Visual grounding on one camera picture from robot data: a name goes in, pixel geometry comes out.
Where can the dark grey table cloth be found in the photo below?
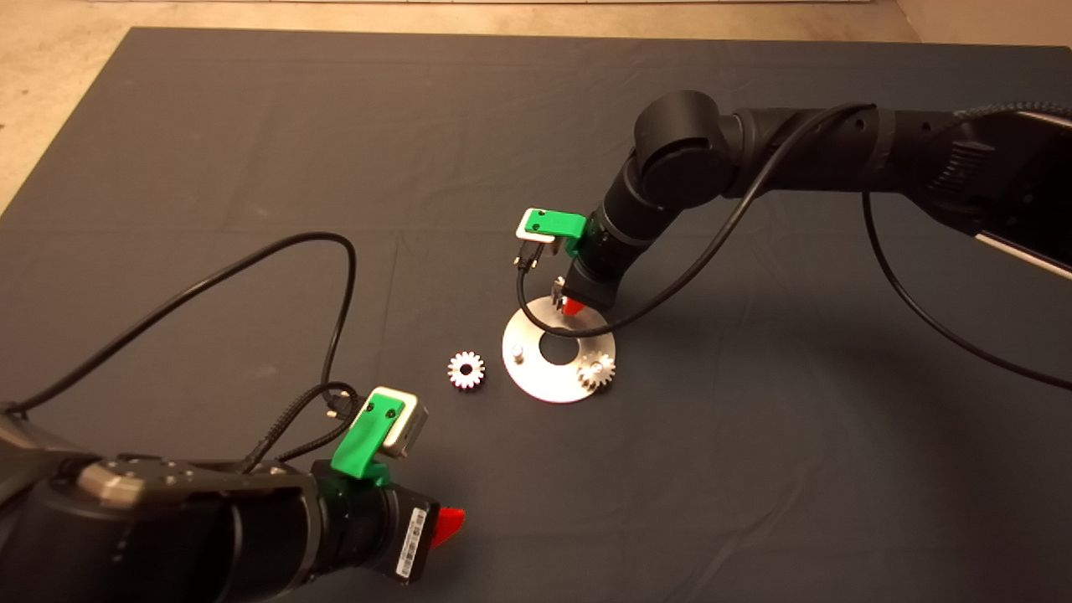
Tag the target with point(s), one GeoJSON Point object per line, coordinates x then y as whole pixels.
{"type": "Point", "coordinates": [536, 126]}

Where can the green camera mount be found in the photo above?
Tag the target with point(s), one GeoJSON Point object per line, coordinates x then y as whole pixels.
{"type": "Point", "coordinates": [561, 224]}
{"type": "Point", "coordinates": [360, 448]}

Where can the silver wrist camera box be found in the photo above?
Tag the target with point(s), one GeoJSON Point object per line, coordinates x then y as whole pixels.
{"type": "Point", "coordinates": [532, 239]}
{"type": "Point", "coordinates": [412, 427]}

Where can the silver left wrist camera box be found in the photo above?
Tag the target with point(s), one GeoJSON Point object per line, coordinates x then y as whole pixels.
{"type": "Point", "coordinates": [412, 427]}

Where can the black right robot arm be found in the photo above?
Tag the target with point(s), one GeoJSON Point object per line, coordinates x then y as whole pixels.
{"type": "Point", "coordinates": [687, 151]}

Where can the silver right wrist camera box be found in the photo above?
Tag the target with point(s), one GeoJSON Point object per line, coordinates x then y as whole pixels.
{"type": "Point", "coordinates": [532, 239]}

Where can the bright steel planetary gear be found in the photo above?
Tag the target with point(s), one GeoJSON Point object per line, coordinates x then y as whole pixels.
{"type": "Point", "coordinates": [457, 375]}

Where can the green left camera mount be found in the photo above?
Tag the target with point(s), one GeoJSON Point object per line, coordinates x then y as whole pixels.
{"type": "Point", "coordinates": [360, 448]}

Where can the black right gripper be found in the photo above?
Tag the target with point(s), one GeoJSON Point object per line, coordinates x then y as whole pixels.
{"type": "Point", "coordinates": [599, 276]}

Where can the dark steel planetary gear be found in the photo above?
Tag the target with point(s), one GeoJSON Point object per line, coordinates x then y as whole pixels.
{"type": "Point", "coordinates": [557, 289]}
{"type": "Point", "coordinates": [596, 373]}

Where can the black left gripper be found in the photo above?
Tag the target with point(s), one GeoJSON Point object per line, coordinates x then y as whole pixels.
{"type": "Point", "coordinates": [377, 528]}

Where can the round metal carrier plate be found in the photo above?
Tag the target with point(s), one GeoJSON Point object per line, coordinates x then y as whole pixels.
{"type": "Point", "coordinates": [536, 381]}

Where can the green right camera mount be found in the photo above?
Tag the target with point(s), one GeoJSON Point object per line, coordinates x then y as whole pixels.
{"type": "Point", "coordinates": [561, 224]}

